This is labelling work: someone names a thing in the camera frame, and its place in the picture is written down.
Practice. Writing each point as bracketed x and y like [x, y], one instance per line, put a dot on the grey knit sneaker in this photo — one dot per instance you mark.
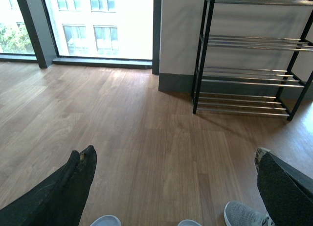
[239, 214]

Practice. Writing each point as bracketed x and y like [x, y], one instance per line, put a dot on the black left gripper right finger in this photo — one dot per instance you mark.
[286, 192]

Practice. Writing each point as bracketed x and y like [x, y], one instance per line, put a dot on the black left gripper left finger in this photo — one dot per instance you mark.
[59, 200]

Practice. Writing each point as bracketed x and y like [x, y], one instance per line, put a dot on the light blue slide sandal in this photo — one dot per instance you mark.
[188, 222]
[107, 220]

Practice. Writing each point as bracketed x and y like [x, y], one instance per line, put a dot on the black metal shoe rack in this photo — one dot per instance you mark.
[246, 54]

